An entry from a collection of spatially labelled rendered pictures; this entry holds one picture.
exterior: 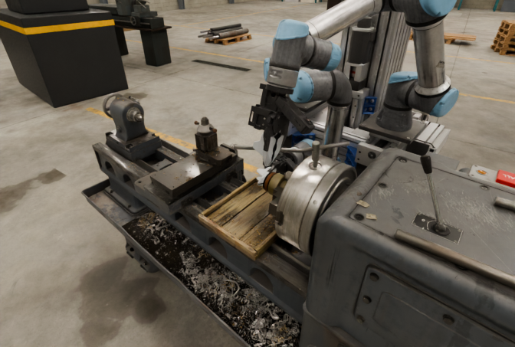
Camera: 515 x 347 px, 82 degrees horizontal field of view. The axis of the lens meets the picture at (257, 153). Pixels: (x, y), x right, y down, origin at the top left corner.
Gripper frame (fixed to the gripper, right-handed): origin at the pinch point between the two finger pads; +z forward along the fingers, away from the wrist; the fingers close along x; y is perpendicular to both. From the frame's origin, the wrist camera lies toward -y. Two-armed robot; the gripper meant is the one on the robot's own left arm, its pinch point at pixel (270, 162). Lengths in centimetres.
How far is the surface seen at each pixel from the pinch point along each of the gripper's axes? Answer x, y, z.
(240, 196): -33, 32, 33
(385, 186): -16.7, -26.2, -0.7
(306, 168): -14.4, -4.0, 2.6
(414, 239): -0.3, -37.6, 2.6
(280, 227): -8.9, -3.3, 21.7
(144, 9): -301, 567, -80
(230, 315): -14, 11, 71
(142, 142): -27, 102, 30
